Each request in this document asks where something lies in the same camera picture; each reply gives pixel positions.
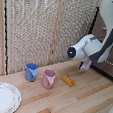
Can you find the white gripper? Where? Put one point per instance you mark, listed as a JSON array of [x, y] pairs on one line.
[[86, 65]]

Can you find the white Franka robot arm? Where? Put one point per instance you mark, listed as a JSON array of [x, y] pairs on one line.
[[105, 38]]

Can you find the yellow rectangular block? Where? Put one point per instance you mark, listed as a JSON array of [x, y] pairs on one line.
[[67, 81]]

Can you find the pink ceramic mug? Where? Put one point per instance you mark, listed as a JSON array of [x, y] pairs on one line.
[[48, 78]]

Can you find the blue ceramic mug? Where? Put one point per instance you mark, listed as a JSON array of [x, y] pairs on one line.
[[31, 71]]

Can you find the woven bamboo folding screen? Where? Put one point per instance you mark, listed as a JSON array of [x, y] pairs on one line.
[[25, 32]]

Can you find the white plate patterned rim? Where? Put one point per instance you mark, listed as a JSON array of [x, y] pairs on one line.
[[0, 99]]

